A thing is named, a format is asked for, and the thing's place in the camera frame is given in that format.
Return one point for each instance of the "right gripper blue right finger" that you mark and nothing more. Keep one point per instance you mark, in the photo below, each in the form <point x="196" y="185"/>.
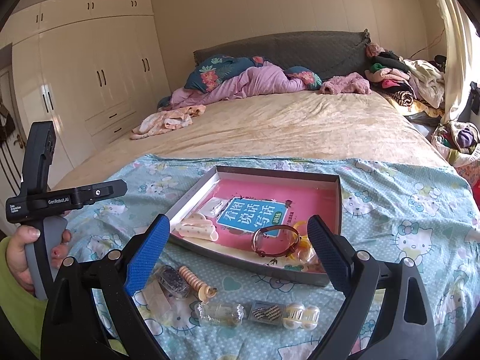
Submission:
<point x="333" y="257"/>

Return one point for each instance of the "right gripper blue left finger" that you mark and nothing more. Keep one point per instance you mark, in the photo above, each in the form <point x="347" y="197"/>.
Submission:
<point x="150" y="246"/>

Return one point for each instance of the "yellow item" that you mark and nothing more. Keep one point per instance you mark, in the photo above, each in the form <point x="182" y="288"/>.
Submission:
<point x="303" y="252"/>

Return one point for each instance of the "dark beads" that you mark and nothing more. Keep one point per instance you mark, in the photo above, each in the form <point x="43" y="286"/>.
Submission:
<point x="171" y="280"/>

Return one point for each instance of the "brown leather bracelet watch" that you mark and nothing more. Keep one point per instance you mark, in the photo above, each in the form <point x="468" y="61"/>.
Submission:
<point x="275" y="241"/>

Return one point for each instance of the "cream cloud hair claw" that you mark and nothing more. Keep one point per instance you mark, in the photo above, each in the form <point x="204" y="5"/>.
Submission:
<point x="197" y="226"/>

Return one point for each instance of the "pearl cream hair claw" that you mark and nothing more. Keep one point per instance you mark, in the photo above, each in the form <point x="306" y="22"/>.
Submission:
<point x="298" y="316"/>

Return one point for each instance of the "earring card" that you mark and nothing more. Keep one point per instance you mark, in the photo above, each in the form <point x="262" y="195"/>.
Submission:
<point x="213" y="207"/>

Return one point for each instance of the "clear box with rhinestone clips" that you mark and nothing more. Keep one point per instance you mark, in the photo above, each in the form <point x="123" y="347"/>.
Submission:
<point x="264" y="312"/>

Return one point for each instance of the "green left sleeve forearm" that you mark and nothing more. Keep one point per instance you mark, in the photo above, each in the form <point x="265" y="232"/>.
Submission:
<point x="24" y="312"/>

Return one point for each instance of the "person's left hand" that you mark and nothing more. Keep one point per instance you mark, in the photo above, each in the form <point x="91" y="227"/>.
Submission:
<point x="16" y="255"/>

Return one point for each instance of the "grey cardboard box tray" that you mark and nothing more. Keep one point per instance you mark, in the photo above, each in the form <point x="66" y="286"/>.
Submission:
<point x="205" y="183"/>

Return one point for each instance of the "peach baby clothes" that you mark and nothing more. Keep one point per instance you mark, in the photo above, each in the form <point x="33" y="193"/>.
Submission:
<point x="166" y="121"/>

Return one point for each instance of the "cream wardrobe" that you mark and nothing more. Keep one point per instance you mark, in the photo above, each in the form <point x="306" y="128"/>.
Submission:
<point x="91" y="67"/>

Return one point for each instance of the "clothes bag by window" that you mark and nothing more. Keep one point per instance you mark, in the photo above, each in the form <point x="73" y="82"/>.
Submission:
<point x="457" y="142"/>

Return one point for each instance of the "pink fuzzy garment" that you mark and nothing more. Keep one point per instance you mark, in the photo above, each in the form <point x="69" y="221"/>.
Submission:
<point x="354" y="83"/>

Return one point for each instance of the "floral dark blue pillow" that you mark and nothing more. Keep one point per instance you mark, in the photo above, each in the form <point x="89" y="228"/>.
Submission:
<point x="213" y="71"/>

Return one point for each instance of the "pile of mixed clothes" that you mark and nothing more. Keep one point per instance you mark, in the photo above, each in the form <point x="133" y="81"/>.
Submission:
<point x="412" y="86"/>

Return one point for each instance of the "purple quilt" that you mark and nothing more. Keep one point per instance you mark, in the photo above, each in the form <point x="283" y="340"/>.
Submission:
<point x="255" y="81"/>

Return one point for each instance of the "dark grey headboard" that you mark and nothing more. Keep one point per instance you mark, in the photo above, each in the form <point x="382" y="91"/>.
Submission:
<point x="327" y="53"/>

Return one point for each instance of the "black clip on curtain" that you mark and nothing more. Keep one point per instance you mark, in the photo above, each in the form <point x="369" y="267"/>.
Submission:
<point x="474" y="98"/>

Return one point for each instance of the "cream curtain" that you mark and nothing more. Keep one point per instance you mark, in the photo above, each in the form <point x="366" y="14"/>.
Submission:
<point x="462" y="67"/>

